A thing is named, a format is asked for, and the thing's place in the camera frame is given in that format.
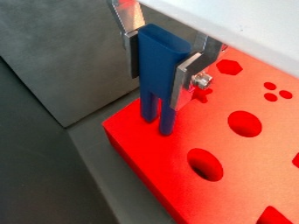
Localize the red foam shape board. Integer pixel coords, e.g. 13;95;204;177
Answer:
102;48;299;224

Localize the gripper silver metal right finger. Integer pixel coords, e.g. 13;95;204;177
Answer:
170;32;223;110

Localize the blue square-circle peg object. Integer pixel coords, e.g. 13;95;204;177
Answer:
137;24;190;136

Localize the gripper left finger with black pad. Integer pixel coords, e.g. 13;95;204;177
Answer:
106;0;145;79

